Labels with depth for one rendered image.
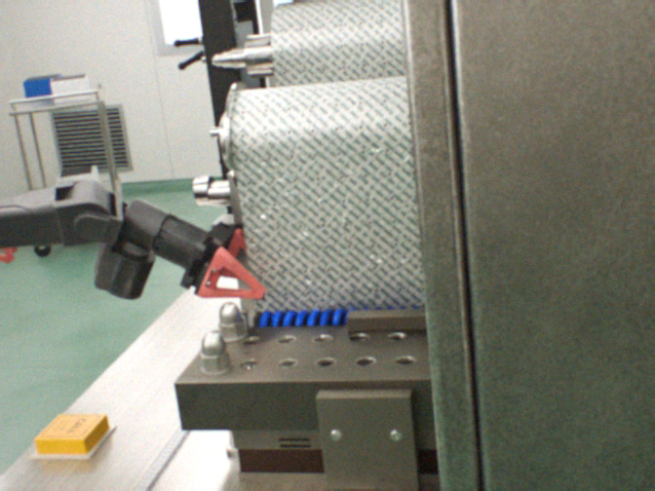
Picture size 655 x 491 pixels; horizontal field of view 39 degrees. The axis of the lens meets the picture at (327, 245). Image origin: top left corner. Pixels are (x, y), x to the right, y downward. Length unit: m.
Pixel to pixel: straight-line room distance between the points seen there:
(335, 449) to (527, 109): 0.79
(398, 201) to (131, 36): 6.19
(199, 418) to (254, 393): 0.07
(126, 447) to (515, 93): 1.02
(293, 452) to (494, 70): 0.85
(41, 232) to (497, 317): 0.96
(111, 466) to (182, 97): 6.07
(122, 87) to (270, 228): 6.19
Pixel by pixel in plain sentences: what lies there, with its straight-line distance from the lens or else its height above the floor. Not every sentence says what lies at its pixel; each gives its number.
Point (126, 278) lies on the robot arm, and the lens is 1.21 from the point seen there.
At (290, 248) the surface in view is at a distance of 1.15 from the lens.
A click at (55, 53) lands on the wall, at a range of 7.51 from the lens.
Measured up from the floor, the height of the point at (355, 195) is 1.18.
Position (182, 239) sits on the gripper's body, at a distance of 1.17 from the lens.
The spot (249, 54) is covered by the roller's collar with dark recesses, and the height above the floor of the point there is 1.34.
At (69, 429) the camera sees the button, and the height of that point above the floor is 0.92.
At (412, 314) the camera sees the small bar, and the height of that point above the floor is 1.05.
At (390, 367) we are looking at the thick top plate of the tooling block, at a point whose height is 1.03.
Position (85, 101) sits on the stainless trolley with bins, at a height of 0.89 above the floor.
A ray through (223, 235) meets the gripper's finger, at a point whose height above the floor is 1.14.
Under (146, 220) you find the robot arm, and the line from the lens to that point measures 1.18.
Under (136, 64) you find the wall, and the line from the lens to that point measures 7.24.
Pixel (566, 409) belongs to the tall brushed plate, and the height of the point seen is 1.32.
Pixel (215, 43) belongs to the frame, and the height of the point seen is 1.36.
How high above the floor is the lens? 1.44
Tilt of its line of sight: 16 degrees down
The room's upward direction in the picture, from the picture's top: 6 degrees counter-clockwise
